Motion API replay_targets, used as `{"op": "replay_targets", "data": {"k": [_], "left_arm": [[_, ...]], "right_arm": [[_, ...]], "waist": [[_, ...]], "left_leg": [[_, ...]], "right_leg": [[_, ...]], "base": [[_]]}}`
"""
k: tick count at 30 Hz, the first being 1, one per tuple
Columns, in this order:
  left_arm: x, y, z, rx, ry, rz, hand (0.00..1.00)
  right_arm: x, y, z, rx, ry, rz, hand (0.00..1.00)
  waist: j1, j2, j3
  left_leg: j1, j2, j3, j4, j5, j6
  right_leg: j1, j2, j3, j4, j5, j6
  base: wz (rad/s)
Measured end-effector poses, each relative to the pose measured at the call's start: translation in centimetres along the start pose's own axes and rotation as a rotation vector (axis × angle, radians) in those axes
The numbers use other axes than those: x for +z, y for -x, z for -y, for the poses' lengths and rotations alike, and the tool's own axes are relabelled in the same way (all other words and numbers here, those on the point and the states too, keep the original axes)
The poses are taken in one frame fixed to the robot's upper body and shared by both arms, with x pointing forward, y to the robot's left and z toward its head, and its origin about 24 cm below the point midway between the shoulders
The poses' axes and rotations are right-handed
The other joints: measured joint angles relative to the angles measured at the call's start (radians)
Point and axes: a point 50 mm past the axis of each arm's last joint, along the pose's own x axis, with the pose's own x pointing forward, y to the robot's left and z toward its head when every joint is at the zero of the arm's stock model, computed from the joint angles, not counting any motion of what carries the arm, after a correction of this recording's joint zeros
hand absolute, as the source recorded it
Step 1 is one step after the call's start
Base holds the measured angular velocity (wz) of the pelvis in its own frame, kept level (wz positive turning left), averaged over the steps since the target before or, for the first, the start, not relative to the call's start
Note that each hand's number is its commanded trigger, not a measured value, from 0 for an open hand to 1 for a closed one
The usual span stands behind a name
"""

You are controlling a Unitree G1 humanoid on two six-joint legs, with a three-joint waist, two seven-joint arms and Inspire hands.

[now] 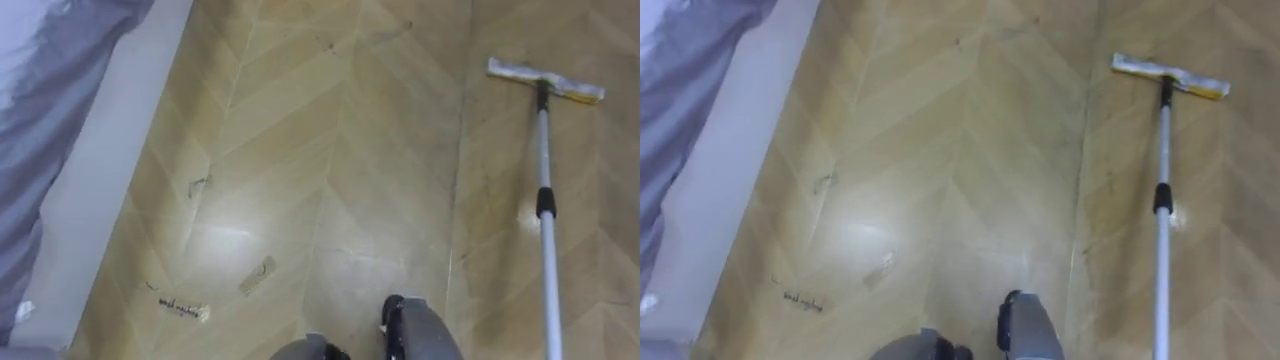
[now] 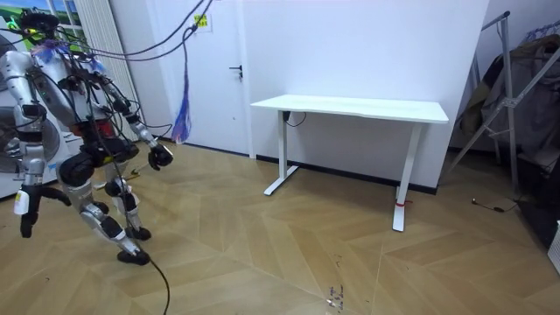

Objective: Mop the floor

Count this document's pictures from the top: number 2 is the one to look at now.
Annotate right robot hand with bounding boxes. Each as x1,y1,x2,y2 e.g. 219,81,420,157
147,143,175,172

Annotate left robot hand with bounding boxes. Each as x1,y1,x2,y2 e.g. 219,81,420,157
12,182,74,240

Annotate robot legs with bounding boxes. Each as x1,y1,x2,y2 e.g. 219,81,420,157
56,147,153,267

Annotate white door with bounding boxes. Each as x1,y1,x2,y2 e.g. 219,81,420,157
171,0,254,158

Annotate robot body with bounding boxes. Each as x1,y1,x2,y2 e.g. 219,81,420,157
18,10,142,166

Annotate white ribbed radiator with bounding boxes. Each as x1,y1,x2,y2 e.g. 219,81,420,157
73,0,142,142

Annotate white desk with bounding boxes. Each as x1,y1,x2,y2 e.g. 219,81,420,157
249,93,451,234

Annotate metal clothes rack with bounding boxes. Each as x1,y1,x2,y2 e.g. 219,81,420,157
444,10,560,199

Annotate hanging dark clothes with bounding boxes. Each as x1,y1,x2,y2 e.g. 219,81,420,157
456,33,560,176

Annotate cable bundle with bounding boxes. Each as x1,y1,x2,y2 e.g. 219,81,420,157
55,0,215,145

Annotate black floor cable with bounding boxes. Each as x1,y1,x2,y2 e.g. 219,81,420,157
146,257,172,315

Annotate black desk cable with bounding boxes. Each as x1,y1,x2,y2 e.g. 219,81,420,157
281,110,308,130

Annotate black cable with flat adapter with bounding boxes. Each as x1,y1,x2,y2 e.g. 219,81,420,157
471,196,520,214

